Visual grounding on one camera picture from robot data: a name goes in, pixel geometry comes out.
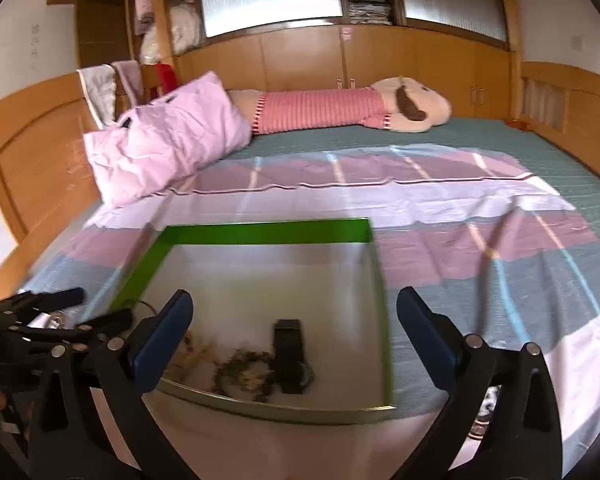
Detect wooden wall cabinets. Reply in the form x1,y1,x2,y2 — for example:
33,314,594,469
172,22,513,121

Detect white towel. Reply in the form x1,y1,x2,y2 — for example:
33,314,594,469
76,64,118,128

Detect patchwork printed bed sheet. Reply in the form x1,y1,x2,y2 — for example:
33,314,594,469
30,144,600,480

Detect tall wooden wardrobe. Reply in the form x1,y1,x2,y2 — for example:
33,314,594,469
47,0,136,76

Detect black wristwatch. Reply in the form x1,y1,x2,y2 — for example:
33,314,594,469
271,318,313,395

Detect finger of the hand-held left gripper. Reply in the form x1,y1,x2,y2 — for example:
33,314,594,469
7,287,86,313
10,308,133,345

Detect green cardboard box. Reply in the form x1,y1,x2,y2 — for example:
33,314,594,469
107,217,398,426

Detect red cloth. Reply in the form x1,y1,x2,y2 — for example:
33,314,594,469
155,64,178,96

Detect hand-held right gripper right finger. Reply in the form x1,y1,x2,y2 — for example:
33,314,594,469
395,286,563,480

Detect teal bedspread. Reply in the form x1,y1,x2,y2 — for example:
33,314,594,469
225,116,600,261

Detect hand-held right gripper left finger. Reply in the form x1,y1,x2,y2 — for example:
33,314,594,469
27,289,196,480

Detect wooden headboard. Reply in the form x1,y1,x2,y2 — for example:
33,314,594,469
0,71,146,301

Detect amber beaded bracelet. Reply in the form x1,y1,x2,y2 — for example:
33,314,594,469
172,332,221,381

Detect pink pillow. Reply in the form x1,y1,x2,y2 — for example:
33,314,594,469
82,71,253,208

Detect pink towel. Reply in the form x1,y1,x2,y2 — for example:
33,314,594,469
111,60,143,106

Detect striped plush toy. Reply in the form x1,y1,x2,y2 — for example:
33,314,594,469
225,76,452,136

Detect wooden footboard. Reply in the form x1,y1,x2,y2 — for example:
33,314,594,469
517,60,600,153

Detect stack of folded clothes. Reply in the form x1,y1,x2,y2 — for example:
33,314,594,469
135,0,203,66

